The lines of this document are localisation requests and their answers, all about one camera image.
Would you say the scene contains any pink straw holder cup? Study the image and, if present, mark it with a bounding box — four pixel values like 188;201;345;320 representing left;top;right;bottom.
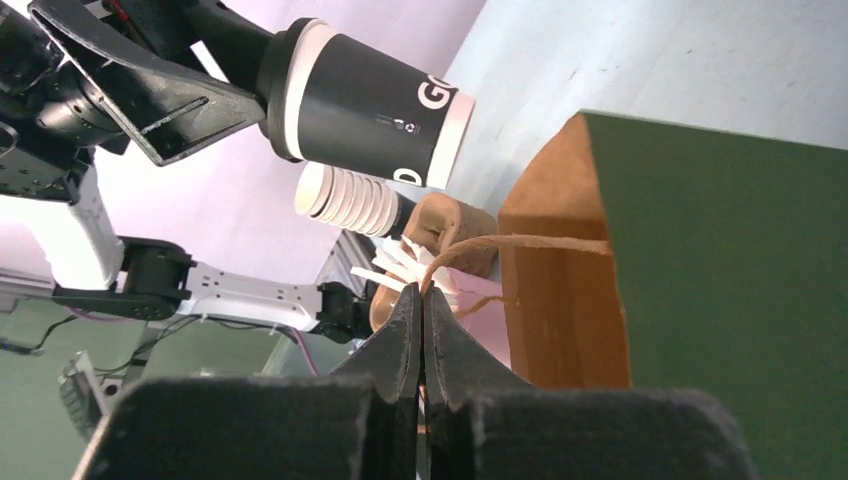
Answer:
451;269;511;369

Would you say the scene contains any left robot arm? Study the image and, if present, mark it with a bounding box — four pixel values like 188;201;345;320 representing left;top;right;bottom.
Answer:
1;1;372;344

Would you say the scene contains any brown cardboard cup carrier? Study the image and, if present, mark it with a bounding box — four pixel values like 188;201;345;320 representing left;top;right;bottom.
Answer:
369;192;497;332

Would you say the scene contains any bundle of white straws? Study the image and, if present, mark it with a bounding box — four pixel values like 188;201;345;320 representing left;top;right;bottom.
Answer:
349;235;505;313

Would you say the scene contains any green paper bag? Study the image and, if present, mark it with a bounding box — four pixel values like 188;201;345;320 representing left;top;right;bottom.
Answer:
498;112;847;479

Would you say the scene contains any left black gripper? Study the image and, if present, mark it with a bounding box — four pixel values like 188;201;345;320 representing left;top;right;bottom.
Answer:
1;1;267;202

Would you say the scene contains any black paper coffee cup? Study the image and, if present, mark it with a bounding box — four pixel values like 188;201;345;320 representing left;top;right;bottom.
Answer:
284;19;475;189

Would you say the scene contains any black cup lid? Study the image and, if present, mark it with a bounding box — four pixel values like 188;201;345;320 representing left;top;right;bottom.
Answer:
256;17;314;163

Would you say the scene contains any stack of paper cups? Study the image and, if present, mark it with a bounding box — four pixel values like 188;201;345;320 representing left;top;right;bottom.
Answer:
294;162;416;238

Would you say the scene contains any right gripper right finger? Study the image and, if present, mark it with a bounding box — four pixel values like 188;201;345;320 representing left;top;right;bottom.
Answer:
422;288;759;479

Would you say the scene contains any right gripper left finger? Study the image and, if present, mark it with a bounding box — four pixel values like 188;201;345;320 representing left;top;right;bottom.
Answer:
74;284;421;479

